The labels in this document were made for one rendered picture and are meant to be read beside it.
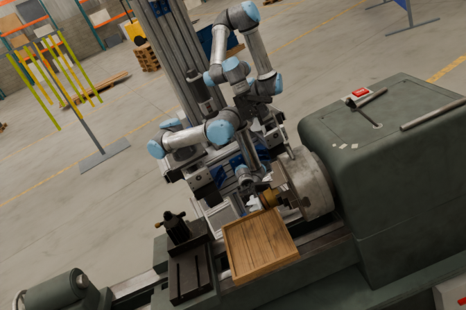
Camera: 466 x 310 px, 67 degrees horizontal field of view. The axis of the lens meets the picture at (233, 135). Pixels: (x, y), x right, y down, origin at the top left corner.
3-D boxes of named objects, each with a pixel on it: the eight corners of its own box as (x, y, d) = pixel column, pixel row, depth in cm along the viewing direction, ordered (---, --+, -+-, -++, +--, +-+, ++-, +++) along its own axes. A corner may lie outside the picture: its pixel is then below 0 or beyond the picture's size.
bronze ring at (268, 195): (272, 180, 157) (254, 190, 157) (279, 191, 148) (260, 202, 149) (280, 195, 161) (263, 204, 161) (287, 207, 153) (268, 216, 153)
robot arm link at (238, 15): (263, 93, 211) (229, 5, 187) (286, 87, 206) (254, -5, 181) (260, 102, 202) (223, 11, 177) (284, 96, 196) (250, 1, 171)
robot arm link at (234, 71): (239, 55, 153) (233, 55, 145) (249, 78, 154) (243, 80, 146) (224, 62, 156) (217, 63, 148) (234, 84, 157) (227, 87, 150)
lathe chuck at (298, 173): (304, 184, 176) (288, 135, 160) (333, 227, 149) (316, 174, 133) (288, 191, 176) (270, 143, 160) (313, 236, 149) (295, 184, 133)
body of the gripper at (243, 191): (245, 209, 161) (240, 195, 172) (262, 202, 161) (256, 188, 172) (239, 197, 158) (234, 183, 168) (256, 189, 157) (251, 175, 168)
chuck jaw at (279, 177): (294, 179, 158) (283, 155, 161) (295, 178, 153) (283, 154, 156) (272, 189, 158) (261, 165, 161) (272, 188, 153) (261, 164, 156)
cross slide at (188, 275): (203, 224, 182) (200, 218, 180) (213, 289, 143) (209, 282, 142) (172, 238, 182) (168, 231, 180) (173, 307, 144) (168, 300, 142)
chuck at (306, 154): (311, 181, 176) (295, 132, 160) (340, 224, 149) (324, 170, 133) (304, 184, 176) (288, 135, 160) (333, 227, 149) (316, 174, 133)
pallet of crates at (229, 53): (227, 48, 919) (216, 19, 885) (245, 47, 854) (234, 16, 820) (191, 69, 872) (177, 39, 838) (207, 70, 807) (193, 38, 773)
